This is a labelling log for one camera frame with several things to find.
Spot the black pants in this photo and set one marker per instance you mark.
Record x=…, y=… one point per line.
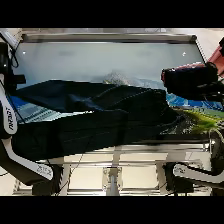
x=100, y=133

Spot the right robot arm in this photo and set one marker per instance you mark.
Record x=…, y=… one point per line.
x=200, y=175

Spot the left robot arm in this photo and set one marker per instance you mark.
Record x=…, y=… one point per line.
x=8, y=120

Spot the black garment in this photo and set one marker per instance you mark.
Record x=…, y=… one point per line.
x=190, y=85

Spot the red garment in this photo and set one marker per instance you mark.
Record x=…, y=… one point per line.
x=186, y=66

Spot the silver frame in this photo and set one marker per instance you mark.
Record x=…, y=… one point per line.
x=113, y=176

